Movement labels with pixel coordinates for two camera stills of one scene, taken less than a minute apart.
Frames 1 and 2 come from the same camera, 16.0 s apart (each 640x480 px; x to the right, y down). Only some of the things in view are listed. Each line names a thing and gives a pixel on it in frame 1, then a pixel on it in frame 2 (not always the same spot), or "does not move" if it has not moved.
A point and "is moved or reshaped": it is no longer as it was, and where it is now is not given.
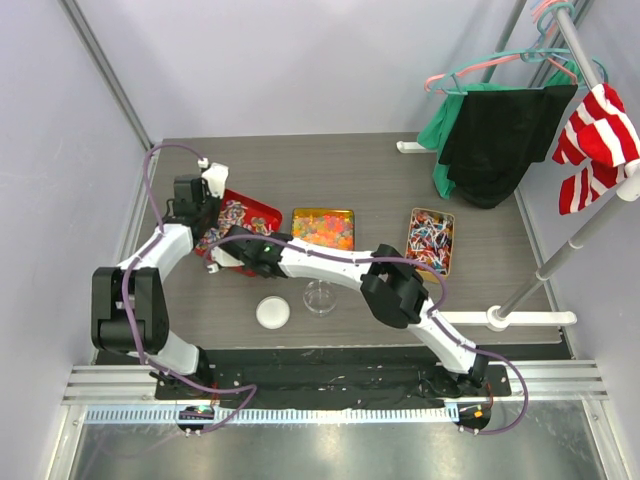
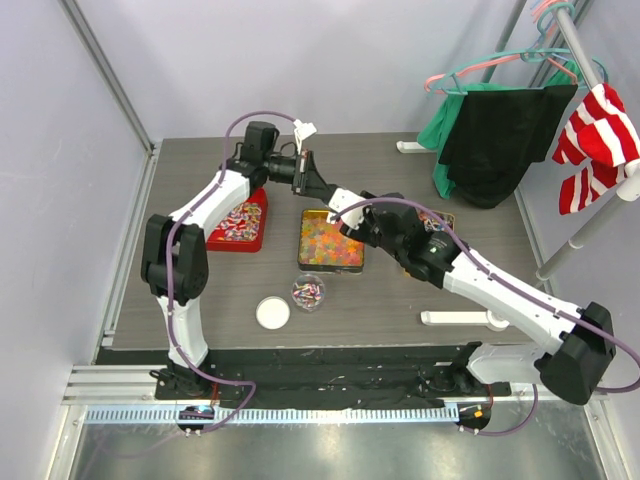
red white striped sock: x=601 y=134 does not move
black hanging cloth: x=496 y=134 does not move
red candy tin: x=239 y=211 is moved or reshaped
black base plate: x=333 y=374 does not move
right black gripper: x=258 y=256 to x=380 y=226
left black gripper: x=217 y=201 to x=310 y=182
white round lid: x=272 y=312 does not move
